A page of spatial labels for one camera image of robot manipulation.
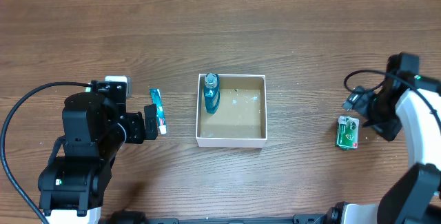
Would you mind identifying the toothpaste tube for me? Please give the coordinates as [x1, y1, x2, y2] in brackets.
[150, 89, 167, 135]

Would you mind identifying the blue mouthwash bottle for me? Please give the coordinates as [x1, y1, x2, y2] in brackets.
[203, 73, 220, 114]

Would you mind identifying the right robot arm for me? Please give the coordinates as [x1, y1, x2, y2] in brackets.
[318, 52, 440, 223]

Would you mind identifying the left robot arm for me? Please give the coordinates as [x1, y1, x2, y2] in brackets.
[38, 77, 158, 223]

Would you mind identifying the white cardboard box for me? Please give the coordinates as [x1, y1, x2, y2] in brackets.
[196, 74, 268, 148]

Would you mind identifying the right black cable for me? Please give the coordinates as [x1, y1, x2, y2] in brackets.
[342, 69, 441, 132]

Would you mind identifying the black cable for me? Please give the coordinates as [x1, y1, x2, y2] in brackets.
[0, 81, 93, 224]
[342, 69, 441, 132]

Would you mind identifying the left black cable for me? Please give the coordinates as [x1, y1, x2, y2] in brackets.
[0, 81, 93, 224]

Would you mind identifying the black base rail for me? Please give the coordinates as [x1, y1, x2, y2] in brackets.
[98, 211, 326, 224]

